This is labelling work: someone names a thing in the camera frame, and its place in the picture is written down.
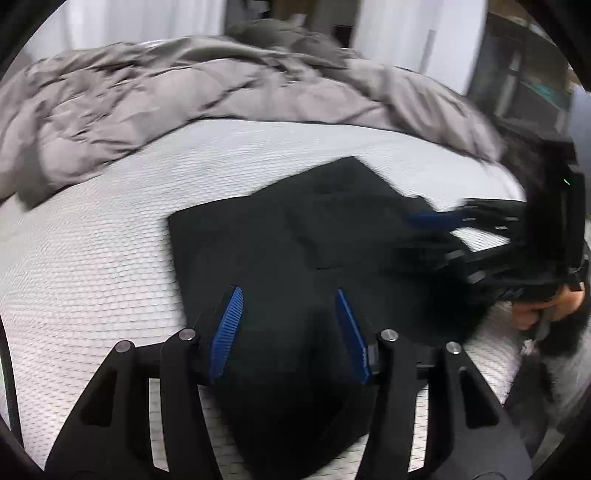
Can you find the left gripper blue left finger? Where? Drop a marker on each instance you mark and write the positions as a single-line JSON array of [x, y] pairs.
[[232, 308]]

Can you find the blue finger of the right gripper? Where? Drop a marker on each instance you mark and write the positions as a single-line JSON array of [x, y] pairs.
[[436, 221]]

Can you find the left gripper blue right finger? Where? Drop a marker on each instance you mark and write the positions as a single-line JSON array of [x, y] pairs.
[[362, 352]]

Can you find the black pants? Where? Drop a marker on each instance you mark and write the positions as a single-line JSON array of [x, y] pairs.
[[288, 391]]

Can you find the grey sleeve forearm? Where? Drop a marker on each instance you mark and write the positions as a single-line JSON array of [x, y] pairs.
[[552, 383]]

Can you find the person's right hand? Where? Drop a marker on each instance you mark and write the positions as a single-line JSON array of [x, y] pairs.
[[565, 302]]

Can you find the white honeycomb mattress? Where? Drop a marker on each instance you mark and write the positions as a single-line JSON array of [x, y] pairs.
[[91, 266]]

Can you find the white wardrobe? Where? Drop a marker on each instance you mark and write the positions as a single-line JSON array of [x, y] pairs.
[[439, 39]]

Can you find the grey rumpled duvet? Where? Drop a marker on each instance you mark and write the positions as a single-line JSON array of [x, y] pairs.
[[65, 118]]

